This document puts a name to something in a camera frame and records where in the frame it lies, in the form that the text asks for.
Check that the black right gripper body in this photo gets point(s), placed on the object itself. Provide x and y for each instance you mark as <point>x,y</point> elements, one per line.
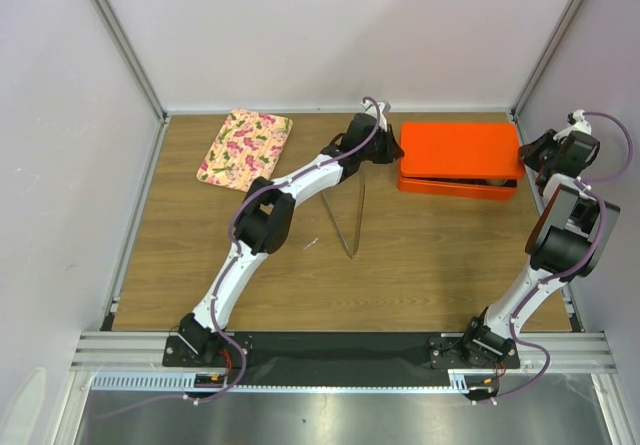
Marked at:
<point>553,160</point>

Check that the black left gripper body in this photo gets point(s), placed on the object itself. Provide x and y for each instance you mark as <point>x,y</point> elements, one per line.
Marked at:
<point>373,152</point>

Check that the orange box lid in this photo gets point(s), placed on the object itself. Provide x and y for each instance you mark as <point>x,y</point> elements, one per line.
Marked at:
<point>460,150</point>

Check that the orange chocolate box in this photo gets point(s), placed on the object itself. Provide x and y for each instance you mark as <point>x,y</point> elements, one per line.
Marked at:
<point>465,188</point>

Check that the metal tongs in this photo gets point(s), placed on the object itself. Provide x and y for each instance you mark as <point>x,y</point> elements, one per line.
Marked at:
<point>345,206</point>

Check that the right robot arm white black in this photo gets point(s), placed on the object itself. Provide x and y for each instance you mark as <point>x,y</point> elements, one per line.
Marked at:
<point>567,241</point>

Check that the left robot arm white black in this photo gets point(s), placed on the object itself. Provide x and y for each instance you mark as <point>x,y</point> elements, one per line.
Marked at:
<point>261,224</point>

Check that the white paper cup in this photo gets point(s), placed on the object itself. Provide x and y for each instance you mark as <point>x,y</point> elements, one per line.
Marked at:
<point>497,182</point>

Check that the floral tray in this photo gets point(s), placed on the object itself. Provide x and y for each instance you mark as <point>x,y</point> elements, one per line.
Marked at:
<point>248,146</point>

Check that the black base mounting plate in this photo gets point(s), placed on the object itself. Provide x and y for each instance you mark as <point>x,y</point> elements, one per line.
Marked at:
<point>346,359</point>

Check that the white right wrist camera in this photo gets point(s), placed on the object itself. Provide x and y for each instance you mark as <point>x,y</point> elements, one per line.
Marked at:
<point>576,121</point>

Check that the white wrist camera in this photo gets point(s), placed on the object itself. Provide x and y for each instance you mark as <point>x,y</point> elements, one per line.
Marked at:
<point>576,121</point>
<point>380,111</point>

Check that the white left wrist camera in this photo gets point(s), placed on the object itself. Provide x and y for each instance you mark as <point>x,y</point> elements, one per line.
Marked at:
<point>380,111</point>

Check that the aluminium frame post right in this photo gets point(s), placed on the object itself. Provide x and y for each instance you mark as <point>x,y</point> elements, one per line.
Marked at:
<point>566,19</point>

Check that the aluminium frame post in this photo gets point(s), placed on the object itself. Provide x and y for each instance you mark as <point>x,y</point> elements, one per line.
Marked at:
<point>566,19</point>
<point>116,31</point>

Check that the aluminium frame post left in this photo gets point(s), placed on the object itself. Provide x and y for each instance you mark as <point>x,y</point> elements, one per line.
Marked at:
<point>116,31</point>

